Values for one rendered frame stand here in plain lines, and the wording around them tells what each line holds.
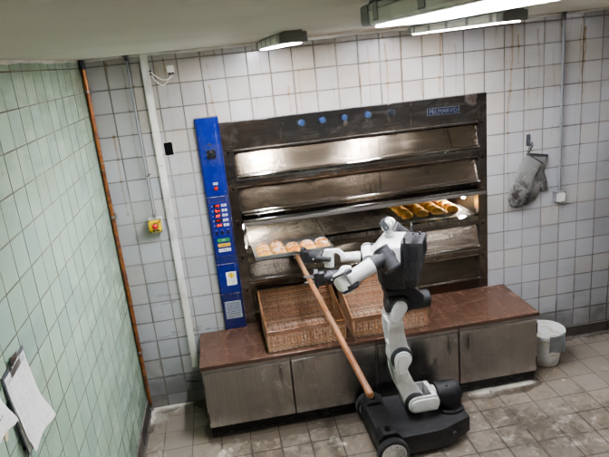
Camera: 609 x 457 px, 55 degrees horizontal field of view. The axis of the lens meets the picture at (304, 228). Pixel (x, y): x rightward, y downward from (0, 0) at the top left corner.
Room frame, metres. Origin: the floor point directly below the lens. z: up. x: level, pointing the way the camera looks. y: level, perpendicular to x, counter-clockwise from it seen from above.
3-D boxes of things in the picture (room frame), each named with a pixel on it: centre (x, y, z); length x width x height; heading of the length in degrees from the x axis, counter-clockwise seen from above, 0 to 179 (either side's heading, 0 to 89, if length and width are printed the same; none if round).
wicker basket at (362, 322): (3.90, -0.50, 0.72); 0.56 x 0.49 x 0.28; 98
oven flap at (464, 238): (4.16, -0.45, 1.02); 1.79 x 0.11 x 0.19; 97
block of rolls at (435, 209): (4.67, -0.97, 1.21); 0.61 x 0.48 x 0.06; 7
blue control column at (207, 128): (4.95, 0.71, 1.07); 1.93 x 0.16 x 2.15; 7
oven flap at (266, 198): (4.16, -0.45, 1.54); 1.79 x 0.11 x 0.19; 97
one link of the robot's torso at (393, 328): (3.29, -0.51, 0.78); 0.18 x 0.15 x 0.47; 8
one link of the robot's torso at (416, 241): (3.28, -0.56, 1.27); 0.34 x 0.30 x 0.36; 159
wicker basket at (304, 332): (3.82, 0.09, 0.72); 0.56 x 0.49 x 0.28; 99
